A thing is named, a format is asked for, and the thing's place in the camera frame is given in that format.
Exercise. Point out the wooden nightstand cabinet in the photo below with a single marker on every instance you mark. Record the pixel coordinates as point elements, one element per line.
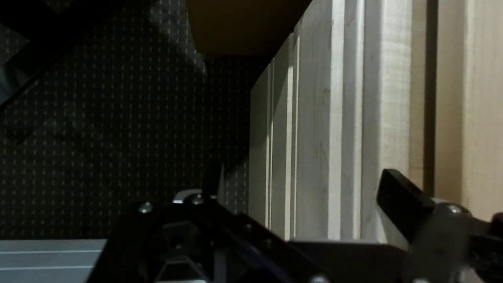
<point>355,87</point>

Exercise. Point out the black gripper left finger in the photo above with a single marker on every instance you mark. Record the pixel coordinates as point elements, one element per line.
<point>212,181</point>

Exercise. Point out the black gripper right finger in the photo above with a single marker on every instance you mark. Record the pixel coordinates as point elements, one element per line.
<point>405,205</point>

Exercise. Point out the white radiator heater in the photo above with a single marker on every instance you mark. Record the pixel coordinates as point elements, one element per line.
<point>47,260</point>

